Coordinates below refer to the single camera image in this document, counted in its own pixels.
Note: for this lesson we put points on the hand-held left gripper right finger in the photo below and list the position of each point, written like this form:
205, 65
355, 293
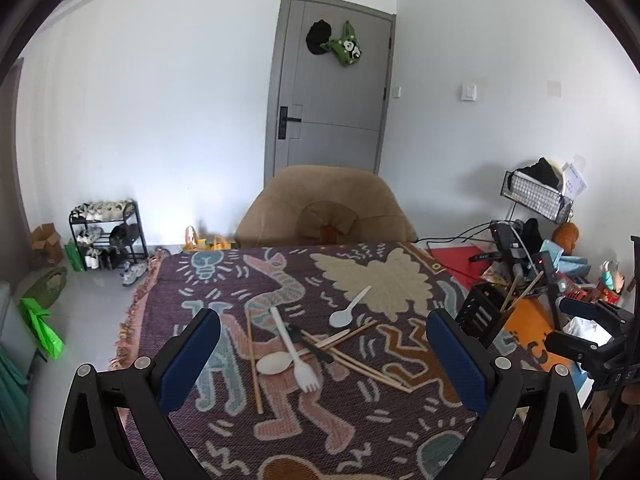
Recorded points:
457, 360

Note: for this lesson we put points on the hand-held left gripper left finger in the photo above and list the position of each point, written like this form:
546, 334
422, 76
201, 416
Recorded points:
192, 355

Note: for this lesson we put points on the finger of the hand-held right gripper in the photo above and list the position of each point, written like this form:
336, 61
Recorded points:
570, 345
580, 307

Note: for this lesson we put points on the black utensil holder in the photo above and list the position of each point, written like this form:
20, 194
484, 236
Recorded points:
475, 310

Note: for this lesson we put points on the wooden chopstick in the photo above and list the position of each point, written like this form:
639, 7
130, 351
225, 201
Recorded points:
511, 292
254, 360
527, 290
357, 331
380, 379
370, 372

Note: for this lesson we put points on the wooden spoon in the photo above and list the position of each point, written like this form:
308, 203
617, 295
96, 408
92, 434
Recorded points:
274, 362

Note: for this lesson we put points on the white plastic fork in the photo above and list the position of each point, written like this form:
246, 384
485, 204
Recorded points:
287, 340

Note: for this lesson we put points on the black plastic knife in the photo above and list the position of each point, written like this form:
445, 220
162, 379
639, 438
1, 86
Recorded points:
312, 347

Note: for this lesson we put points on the white plastic spoon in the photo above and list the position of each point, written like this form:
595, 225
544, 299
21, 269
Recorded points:
341, 317

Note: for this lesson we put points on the red plastic basket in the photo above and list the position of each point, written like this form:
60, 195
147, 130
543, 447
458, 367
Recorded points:
582, 285

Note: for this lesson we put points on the small colourful figurine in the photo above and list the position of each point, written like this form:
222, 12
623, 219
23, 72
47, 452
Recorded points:
612, 275

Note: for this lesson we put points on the light blue box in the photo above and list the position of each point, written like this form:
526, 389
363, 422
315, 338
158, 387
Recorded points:
570, 262

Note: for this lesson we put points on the black handheld device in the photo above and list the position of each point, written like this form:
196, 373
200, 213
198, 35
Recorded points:
505, 237
547, 265

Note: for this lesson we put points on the brown plush toy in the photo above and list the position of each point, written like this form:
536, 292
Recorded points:
566, 237

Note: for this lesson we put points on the black bag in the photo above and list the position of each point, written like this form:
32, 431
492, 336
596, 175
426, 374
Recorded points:
532, 237

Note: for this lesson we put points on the red orange mat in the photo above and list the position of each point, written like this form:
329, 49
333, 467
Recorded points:
455, 262

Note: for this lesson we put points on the grey sneakers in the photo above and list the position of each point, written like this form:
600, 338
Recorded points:
134, 272

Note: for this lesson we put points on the yellow bag on floor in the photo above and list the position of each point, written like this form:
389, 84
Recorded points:
200, 245

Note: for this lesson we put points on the white round lid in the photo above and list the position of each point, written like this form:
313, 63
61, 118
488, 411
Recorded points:
567, 182

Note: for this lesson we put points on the printed purple blanket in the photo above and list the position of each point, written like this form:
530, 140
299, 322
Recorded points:
310, 410

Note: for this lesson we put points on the white paper note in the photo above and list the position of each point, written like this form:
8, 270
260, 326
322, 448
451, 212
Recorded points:
576, 177

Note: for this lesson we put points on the black cloth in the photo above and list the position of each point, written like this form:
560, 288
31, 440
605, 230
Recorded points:
542, 170

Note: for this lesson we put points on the black shoe rack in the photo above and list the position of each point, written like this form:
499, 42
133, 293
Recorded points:
107, 235

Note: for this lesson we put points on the bright green plastic bag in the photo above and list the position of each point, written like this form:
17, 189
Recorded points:
42, 327

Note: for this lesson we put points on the dark green paper bag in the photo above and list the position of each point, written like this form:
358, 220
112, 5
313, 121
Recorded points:
75, 256

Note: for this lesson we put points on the green round tote bag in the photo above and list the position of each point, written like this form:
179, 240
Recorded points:
47, 285

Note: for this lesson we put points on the cardboard box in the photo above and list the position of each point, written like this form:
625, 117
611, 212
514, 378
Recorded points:
46, 245

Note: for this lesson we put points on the teal cloth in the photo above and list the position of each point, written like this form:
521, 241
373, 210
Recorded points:
10, 395

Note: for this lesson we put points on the tan upholstered chair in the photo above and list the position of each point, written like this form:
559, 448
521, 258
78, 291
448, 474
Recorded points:
325, 190

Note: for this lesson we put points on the grey door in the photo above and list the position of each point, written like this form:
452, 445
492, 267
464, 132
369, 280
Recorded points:
340, 100

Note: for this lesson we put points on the black hat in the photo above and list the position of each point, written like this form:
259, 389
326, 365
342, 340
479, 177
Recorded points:
317, 37

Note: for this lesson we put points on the white wall socket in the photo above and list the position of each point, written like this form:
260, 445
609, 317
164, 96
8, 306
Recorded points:
554, 88

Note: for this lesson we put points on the white light switch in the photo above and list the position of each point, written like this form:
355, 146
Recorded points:
469, 92

